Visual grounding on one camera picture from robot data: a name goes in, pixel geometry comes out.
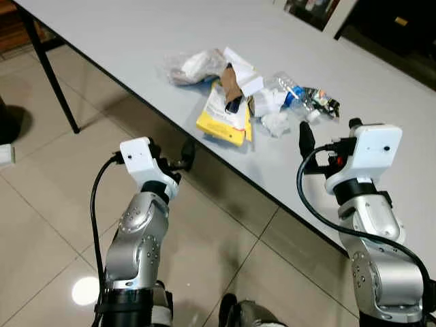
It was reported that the grey robot leg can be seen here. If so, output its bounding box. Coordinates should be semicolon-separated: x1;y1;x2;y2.
218;293;288;327
150;282;175;327

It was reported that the crumpled white tissue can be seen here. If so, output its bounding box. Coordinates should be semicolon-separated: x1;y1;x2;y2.
262;110;293;138
251;87;288;116

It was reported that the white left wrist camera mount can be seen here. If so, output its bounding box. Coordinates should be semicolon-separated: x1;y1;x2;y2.
120;137;180;200

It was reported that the clear plastic bottle blue label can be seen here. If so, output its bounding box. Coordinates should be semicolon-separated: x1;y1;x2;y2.
271;71;322;124

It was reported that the brown cardboard piece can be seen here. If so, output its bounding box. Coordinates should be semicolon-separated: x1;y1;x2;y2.
219;63;246;104

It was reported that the yellow package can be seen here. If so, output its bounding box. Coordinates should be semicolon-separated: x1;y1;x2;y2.
196;80;253;146

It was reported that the small white box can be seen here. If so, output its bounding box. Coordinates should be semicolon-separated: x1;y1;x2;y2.
0;144;16;168

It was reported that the dark shiny snack wrapper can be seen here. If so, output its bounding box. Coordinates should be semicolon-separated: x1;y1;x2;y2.
303;86;341;119

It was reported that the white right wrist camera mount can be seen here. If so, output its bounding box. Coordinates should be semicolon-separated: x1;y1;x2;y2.
325;125;403;196

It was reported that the grey right robot leg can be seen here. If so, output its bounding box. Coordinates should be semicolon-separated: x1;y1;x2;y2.
218;293;288;327

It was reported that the grey left robot leg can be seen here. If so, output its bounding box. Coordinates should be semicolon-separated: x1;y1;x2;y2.
150;282;175;327

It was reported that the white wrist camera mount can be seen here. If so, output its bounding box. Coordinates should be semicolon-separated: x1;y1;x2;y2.
325;125;403;196
120;137;180;200

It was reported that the clear crumpled plastic bag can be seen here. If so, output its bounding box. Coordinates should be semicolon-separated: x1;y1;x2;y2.
166;49;230;87

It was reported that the black round floor object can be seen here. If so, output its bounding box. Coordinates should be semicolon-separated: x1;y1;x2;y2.
0;95;22;144

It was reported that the black table leg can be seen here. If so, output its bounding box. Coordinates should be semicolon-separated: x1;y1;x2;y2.
15;5;81;134

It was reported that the dark cabinet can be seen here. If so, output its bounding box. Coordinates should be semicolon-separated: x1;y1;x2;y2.
334;0;436;77

